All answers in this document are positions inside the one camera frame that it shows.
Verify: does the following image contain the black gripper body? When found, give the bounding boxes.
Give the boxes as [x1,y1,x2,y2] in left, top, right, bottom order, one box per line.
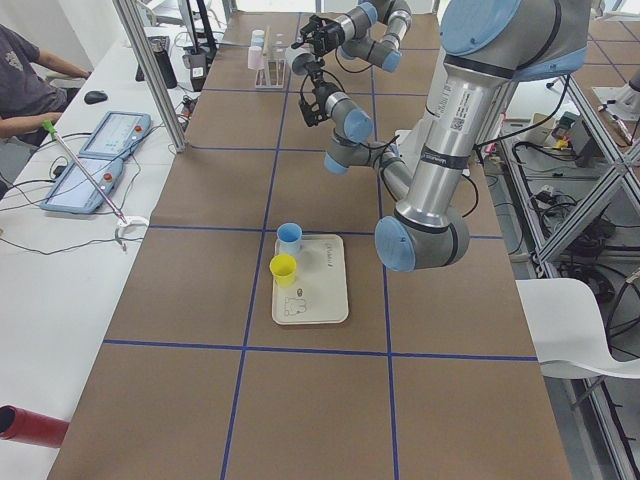
[298,84,333,127]
[298,15,345,54]

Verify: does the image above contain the light blue cup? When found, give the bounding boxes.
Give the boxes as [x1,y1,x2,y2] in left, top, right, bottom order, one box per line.
[276,222,303,256]
[250,29,265,48]

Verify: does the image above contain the pink plastic cup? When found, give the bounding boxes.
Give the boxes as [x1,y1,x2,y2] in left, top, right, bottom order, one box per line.
[247,45,264,71]

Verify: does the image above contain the yellow plastic cup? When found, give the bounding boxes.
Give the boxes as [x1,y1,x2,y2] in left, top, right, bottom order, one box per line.
[269,254,297,287]

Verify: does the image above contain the grey plastic cup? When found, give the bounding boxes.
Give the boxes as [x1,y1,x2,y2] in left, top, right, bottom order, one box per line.
[285,46,316,76]

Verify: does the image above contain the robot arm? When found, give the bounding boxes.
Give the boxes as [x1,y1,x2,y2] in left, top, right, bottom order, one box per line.
[285,0,412,75]
[287,1,591,272]

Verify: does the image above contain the dark labelled box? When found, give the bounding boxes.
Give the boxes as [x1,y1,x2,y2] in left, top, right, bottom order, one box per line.
[183,53,208,92]

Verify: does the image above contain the black thermos bottle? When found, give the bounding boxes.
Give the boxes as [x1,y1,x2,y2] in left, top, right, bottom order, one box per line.
[151,40,178,89]

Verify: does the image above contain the teach pendant with red button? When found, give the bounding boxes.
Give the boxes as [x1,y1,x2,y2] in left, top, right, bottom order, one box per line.
[79,111,151,160]

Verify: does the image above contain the cream plastic tray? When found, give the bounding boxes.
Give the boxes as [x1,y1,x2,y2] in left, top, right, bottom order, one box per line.
[271,234,349,326]

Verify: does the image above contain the black computer mouse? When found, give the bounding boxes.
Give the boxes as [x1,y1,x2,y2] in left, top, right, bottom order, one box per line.
[84,90,108,105]

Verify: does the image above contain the seated person grey shirt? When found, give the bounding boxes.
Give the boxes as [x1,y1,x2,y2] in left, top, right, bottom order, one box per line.
[1,26,90,145]

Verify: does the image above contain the white chair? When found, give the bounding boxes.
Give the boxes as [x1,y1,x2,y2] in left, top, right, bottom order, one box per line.
[516,278,639,380]

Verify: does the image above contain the red cylinder tube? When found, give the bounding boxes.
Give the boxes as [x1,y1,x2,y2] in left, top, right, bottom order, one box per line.
[1,405,69,448]

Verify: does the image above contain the white wire cup rack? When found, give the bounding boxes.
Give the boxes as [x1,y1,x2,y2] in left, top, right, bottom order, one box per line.
[253,24,290,91]

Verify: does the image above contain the aluminium frame column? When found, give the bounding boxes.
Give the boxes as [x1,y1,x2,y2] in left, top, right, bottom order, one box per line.
[112,0,186,153]

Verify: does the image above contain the green handled reacher grabber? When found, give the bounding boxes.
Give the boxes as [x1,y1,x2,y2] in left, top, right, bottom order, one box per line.
[43,120,149,252]

